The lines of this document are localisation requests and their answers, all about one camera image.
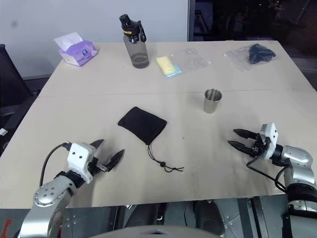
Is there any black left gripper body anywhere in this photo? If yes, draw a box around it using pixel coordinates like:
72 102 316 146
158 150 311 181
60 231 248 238
87 149 111 177

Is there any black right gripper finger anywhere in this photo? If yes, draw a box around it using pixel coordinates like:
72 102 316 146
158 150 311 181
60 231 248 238
227 140 252 153
233 128 259 140

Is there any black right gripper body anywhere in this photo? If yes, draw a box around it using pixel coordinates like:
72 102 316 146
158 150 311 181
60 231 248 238
247 133 270 159

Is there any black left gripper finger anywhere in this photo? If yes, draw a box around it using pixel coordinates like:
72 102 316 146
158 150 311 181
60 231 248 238
89 139 106 150
106 149 125 172

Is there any clear empty plastic bag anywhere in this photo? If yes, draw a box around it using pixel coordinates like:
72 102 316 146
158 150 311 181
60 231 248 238
170 46 212 73

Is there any stainless steel cup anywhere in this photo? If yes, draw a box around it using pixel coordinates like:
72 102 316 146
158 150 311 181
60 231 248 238
203 88 223 115

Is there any black bundled item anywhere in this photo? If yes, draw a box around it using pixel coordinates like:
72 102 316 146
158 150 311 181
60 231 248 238
248 44 277 65

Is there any grey rounded robot body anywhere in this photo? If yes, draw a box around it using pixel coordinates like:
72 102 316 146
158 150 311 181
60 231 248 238
91 224 224 238

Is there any purple tissue box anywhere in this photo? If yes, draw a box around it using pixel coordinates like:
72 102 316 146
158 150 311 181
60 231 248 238
53 31 100 67

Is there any grey water bottle black lid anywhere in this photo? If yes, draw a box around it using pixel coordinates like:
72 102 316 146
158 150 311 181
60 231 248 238
119 13 150 69

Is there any yellow and blue sponge pack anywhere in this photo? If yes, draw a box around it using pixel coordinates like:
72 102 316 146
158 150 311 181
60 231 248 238
155 55 184 79

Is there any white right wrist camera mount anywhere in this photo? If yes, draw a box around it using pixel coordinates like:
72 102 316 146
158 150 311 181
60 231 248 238
258 122 279 162

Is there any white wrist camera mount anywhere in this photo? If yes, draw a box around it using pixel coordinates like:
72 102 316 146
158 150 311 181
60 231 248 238
67 142 98 184
258 122 279 162

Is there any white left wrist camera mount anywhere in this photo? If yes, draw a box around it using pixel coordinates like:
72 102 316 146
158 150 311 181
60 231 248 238
67 142 98 184

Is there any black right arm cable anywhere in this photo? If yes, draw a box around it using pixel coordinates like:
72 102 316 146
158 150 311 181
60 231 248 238
246 155 288 192

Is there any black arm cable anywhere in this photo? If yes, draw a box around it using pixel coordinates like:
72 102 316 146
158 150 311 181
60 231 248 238
246 155 288 192
39 142 73 187

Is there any black drawstring pouch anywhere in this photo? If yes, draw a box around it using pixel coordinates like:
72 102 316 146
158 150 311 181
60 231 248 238
117 106 185 174

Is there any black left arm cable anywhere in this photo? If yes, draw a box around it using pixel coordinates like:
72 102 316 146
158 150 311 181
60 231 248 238
39 142 73 187

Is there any metal table frame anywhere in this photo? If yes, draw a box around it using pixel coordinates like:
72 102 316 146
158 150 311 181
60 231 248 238
59 195 290 238

